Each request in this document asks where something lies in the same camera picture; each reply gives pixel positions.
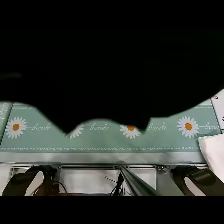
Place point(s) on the black garment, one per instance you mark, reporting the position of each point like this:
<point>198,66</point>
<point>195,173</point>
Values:
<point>110,80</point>

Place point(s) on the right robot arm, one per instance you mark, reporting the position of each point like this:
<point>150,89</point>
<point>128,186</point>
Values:
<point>200,176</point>

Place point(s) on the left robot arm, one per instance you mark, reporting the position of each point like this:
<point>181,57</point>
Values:
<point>20,181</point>

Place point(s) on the white garment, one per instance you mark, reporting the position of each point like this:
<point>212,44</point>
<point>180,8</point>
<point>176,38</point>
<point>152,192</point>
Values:
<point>213,153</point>

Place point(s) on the silver frame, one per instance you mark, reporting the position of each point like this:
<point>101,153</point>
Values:
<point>140,186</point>

